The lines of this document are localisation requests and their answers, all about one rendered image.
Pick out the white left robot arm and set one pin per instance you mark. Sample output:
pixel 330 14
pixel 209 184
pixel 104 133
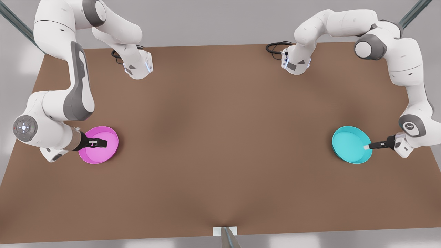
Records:
pixel 406 58

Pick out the silver frame post with foot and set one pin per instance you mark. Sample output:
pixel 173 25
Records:
pixel 227 237

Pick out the blue plate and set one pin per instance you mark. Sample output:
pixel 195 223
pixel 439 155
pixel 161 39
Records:
pixel 349 144

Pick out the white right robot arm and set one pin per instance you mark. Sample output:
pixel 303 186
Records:
pixel 55 103

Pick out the pink plate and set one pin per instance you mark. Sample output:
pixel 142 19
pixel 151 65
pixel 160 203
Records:
pixel 103 151

